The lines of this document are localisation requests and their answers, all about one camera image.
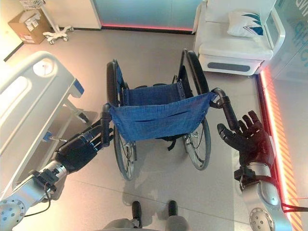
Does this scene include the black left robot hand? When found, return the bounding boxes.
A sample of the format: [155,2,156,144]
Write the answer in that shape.
[55,118,115,175]

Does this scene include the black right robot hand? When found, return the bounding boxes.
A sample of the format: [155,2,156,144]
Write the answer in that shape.
[217,110,276,167]

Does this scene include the blue seat wheelchair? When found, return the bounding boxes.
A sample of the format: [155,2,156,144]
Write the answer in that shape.
[100,49,238,181]

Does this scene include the white hospital bed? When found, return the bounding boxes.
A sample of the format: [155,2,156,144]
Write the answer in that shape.
[0,51,89,193]

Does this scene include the white armchair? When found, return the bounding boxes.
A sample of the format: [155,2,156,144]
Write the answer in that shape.
[192,0,286,76]

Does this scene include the white pillow with blue print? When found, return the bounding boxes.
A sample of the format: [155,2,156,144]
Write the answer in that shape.
[227,9,264,38]

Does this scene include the white wheeled stand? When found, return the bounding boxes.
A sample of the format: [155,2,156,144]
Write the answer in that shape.
[42,0,74,45]

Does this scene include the brown cardboard box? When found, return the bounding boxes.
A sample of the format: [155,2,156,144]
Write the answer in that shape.
[8,9,53,45]

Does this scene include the red strap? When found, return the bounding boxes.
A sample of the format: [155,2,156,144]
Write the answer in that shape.
[280,201,301,214]

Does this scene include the white wire basket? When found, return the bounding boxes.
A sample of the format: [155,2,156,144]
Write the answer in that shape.
[19,0,46,10]

